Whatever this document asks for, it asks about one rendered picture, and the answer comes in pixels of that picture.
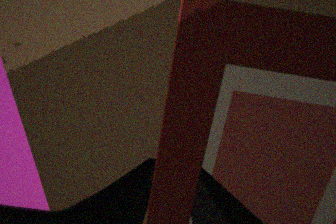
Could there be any brown flat board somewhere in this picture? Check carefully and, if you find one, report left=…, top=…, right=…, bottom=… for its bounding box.
left=0, top=0, right=182, bottom=212

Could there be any dark red picture frame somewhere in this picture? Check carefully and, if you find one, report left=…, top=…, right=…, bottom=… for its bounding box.
left=146, top=0, right=336, bottom=224

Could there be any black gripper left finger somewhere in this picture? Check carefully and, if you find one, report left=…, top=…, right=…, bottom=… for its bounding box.
left=0, top=158, right=156, bottom=224

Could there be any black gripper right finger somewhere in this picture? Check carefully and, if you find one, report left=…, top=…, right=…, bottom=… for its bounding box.
left=191, top=168, right=265, bottom=224

